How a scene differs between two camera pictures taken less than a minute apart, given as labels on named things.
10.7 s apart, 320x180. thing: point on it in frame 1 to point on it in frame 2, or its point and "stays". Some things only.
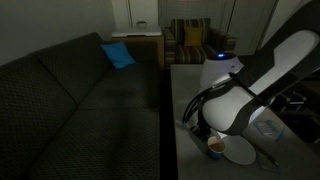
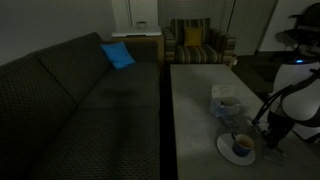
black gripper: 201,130 to 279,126
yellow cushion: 193,36 stays
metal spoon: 264,153 to 278,162
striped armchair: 189,41 stays
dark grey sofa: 67,113 stays
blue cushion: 118,54 stays
